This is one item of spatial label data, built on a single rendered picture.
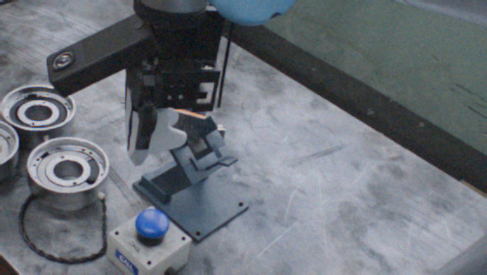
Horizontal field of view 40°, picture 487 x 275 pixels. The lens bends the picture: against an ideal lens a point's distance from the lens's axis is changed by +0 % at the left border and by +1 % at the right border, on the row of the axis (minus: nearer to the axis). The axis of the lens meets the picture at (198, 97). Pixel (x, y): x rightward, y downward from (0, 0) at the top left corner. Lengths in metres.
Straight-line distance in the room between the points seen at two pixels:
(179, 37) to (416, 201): 0.51
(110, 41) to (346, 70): 1.97
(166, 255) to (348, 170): 0.36
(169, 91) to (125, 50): 0.07
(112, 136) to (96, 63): 0.37
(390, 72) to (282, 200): 1.57
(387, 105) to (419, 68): 0.21
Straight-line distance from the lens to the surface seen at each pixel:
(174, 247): 0.80
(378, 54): 2.48
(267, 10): 0.48
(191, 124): 1.00
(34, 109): 1.01
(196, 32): 0.64
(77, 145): 0.93
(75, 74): 0.65
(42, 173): 0.90
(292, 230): 0.92
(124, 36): 0.65
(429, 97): 2.44
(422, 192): 1.05
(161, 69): 0.65
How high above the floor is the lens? 1.45
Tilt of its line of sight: 36 degrees down
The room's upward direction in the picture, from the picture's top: 10 degrees clockwise
